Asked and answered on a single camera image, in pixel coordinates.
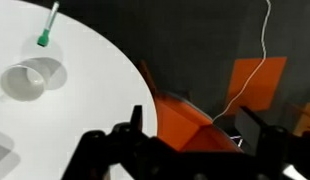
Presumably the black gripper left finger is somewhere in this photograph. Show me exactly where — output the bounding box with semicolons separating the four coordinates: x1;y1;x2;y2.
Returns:
130;104;145;134

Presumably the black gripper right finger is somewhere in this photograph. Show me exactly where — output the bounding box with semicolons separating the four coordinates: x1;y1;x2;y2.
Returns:
234;105;263;154

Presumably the marker with green cap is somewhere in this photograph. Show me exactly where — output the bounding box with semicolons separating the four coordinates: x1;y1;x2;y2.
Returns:
36;0;61;48

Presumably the white mug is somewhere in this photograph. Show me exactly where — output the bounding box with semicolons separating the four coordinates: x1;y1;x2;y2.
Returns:
0;57;68;103

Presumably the orange chair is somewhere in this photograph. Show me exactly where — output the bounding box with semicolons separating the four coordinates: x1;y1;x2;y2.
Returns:
154;90;244;154

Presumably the white cable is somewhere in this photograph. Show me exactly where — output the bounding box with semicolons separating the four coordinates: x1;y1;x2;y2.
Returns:
212;0;273;123

